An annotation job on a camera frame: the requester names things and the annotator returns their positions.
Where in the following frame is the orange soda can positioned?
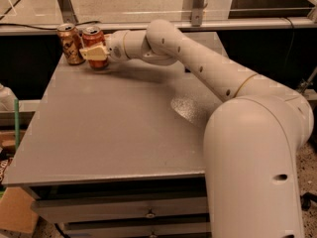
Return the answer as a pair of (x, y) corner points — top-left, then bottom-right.
(56, 23), (84, 65)

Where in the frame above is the right metal frame post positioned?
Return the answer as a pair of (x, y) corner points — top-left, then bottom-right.
(190, 0), (205, 27)

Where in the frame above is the red coke can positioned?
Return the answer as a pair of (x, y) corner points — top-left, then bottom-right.
(82, 26), (108, 70)

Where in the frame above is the cardboard box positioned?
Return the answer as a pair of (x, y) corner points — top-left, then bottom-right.
(0, 187), (39, 234)

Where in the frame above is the metal frame post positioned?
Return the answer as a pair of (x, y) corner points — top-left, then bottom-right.
(190, 0), (205, 27)
(57, 0), (78, 24)

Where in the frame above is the black cable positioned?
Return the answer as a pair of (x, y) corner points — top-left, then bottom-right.
(0, 19), (102, 32)

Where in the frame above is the white plastic bag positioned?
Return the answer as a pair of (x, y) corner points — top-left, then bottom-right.
(0, 83), (17, 111)

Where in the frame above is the upper grey drawer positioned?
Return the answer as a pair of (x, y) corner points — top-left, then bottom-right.
(32, 194), (208, 223)

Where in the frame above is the lower grey drawer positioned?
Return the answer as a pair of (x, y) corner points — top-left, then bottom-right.
(64, 214), (212, 238)

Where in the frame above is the black chair caster wheel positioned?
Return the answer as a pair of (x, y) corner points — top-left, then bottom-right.
(300, 192), (317, 211)

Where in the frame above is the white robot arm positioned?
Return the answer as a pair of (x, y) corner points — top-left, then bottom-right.
(80, 20), (314, 238)

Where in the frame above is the left metal frame post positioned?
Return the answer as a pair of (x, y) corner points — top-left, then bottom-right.
(57, 0), (78, 24)

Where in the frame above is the grey drawer cabinet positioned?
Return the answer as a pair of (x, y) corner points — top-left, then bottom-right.
(2, 31), (232, 238)

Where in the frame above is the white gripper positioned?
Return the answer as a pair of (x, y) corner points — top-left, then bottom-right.
(79, 31), (127, 61)

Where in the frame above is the green pole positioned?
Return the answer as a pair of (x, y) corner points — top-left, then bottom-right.
(14, 98), (21, 150)

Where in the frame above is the grey drawer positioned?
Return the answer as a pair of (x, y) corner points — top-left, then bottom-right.
(32, 194), (208, 223)
(64, 214), (212, 238)

